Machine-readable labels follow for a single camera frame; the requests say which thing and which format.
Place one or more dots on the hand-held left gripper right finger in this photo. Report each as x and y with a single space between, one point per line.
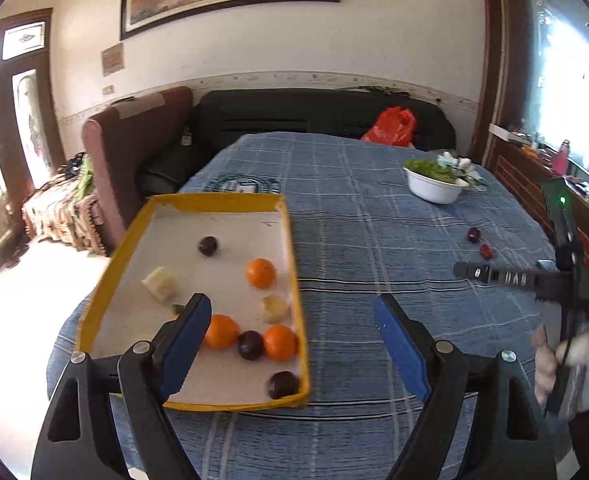
399 345

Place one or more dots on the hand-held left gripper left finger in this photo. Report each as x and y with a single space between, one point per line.
187 345

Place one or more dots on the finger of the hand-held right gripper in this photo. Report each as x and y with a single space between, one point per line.
494 276

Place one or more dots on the red plum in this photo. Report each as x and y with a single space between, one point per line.
485 250

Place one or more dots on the orange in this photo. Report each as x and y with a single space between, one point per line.
280 342
223 331
261 272

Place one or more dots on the dark purple plum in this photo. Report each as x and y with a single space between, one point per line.
251 345
207 245
283 385
473 234

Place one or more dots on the white fruit chunk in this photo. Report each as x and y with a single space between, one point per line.
159 285
276 307

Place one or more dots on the yellow cardboard tray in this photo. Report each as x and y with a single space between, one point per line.
224 230

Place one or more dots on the person's right hand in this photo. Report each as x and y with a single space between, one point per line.
544 365

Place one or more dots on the wooden panelled sideboard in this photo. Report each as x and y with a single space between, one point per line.
524 180

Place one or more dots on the white bowl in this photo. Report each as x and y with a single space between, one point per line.
434 192

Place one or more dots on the green lettuce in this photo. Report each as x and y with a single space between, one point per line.
427 167

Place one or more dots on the pink bottle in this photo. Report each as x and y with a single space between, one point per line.
560 157

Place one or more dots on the blue plaid tablecloth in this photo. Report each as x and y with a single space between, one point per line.
349 210

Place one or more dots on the red plastic bag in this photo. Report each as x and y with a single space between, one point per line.
392 127

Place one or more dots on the patterned throw-covered seat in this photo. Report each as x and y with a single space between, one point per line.
59 215

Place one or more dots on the brown armchair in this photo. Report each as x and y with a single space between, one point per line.
124 160

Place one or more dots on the black sofa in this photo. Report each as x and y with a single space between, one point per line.
299 110

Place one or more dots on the wooden glass door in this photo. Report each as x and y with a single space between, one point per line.
54 125

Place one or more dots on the brown wooden window frame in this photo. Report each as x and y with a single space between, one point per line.
499 60

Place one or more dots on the wall socket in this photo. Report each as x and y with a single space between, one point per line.
108 90

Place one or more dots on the small wall plaque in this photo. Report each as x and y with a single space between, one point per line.
113 58

